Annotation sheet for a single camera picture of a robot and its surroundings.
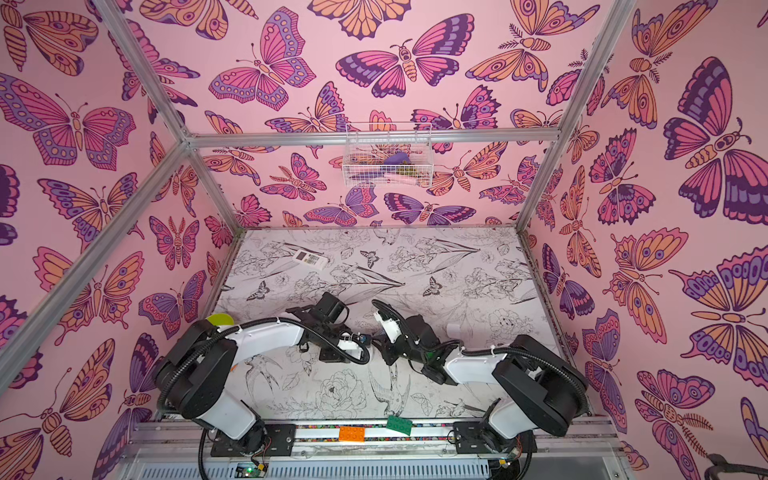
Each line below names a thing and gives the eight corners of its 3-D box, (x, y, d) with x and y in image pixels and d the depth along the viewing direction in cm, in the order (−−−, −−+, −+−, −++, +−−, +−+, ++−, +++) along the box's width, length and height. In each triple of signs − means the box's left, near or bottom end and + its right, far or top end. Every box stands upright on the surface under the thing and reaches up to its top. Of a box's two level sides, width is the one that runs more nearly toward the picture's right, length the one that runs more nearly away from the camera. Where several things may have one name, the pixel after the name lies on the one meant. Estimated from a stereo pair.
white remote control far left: (292, 261, 113) (290, 258, 111) (299, 251, 116) (298, 247, 115) (322, 271, 110) (321, 267, 108) (329, 260, 113) (328, 256, 112)
